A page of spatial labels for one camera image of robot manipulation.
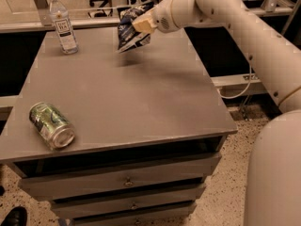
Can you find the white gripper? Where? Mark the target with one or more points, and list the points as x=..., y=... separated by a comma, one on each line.
x=162, y=18

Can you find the blue chip bag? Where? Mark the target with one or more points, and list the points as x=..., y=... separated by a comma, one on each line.
x=129, y=38

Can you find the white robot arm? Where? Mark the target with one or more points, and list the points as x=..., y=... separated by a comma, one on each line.
x=273, y=185

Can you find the clear plastic water bottle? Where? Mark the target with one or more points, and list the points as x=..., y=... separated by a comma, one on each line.
x=60, y=17

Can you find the black office chair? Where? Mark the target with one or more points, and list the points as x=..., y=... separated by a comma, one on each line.
x=100, y=9

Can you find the grey drawer cabinet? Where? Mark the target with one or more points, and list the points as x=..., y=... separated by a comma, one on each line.
x=154, y=102

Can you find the grey metal railing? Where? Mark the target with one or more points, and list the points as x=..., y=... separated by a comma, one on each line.
x=32, y=15

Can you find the green soda can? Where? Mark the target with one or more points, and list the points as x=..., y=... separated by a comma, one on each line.
x=52, y=125

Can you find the top grey drawer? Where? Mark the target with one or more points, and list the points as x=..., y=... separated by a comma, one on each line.
x=125, y=176

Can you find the grey drawer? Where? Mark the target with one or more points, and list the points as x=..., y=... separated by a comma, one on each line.
x=130, y=199
x=139, y=216
x=125, y=176

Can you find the middle grey drawer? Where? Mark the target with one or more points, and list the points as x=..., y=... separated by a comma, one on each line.
x=130, y=199

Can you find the bottom grey drawer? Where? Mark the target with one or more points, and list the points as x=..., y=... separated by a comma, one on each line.
x=139, y=216

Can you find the black shoe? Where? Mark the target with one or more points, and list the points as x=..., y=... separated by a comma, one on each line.
x=16, y=217

